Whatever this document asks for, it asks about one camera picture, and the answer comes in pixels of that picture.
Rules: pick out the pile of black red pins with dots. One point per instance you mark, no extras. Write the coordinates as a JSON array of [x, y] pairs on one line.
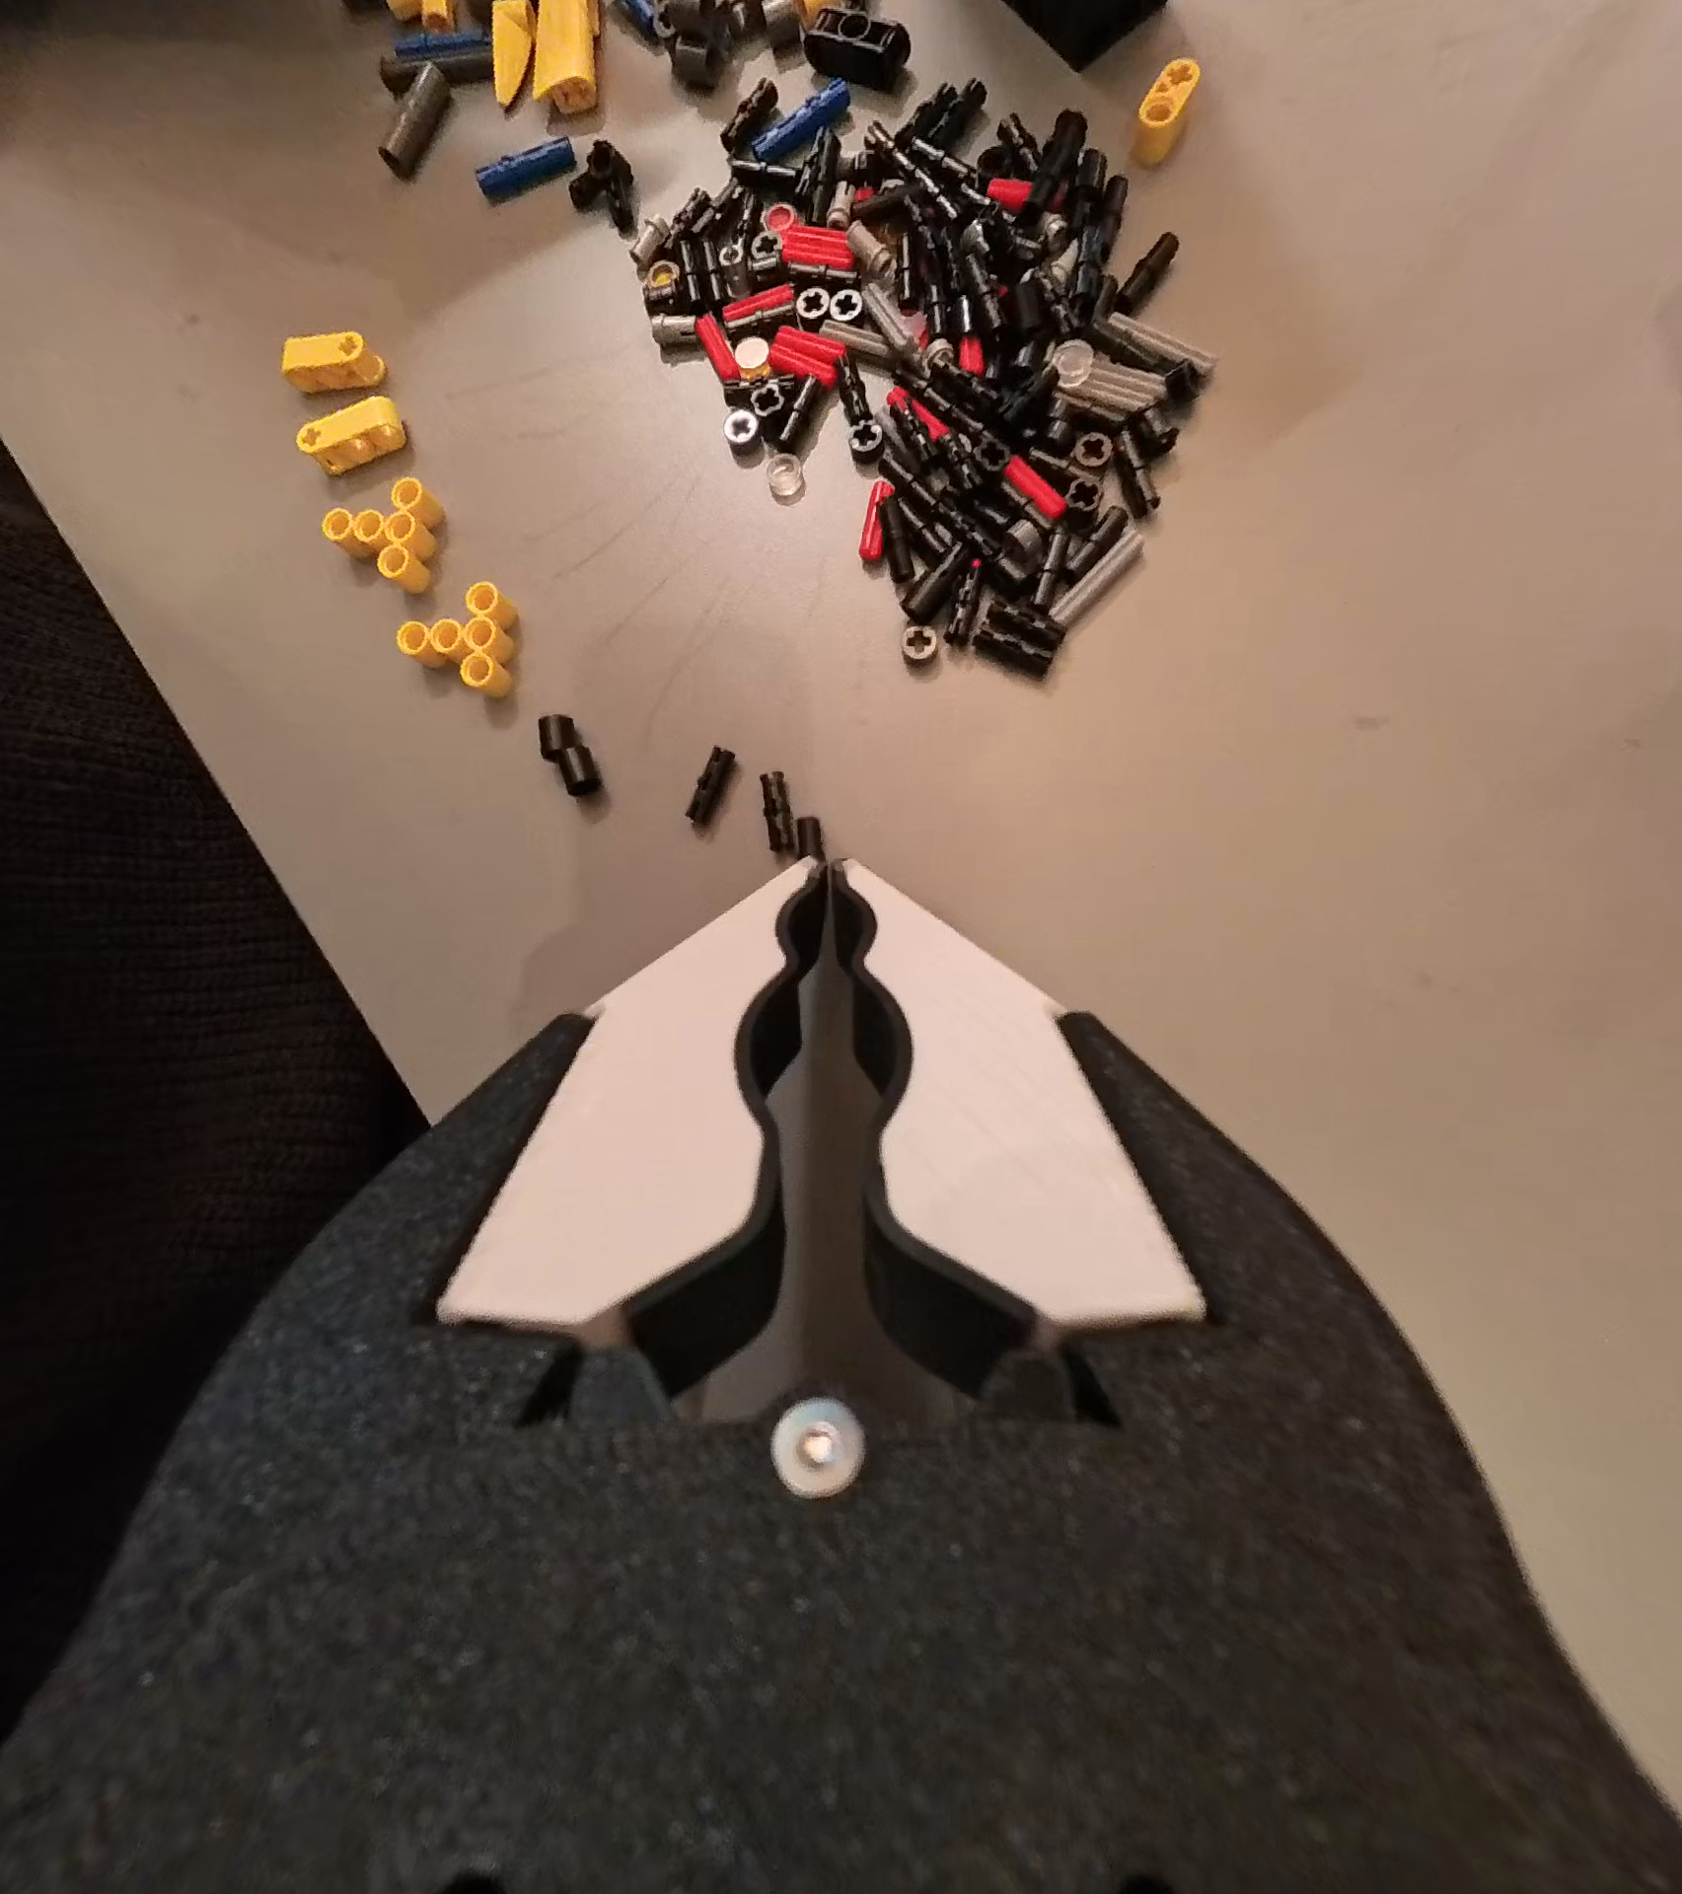
[[961, 385]]

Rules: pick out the clear round stud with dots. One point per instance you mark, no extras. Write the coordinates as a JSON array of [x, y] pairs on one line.
[[785, 473]]

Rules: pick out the pile of yellow black bricks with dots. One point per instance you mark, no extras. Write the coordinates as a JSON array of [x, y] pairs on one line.
[[560, 43]]

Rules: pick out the black perforated block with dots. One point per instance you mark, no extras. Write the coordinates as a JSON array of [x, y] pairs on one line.
[[1079, 29]]

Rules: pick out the single black connector pin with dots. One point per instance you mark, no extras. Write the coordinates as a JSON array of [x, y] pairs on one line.
[[811, 836], [777, 811], [712, 783], [572, 757]]

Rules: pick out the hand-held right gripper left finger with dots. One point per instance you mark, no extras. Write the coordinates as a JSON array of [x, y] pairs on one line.
[[635, 1154]]

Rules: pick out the person's dark sweater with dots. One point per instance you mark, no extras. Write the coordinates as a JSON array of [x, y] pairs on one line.
[[86, 1036]]

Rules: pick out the yellow thin liftarm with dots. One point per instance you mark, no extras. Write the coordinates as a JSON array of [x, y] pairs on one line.
[[331, 363], [353, 434]]

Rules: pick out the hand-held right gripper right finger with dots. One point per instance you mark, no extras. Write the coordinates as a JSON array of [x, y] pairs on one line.
[[1034, 1168]]

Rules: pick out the yellow two-hole connector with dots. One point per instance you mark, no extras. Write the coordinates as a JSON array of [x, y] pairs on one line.
[[1168, 110]]

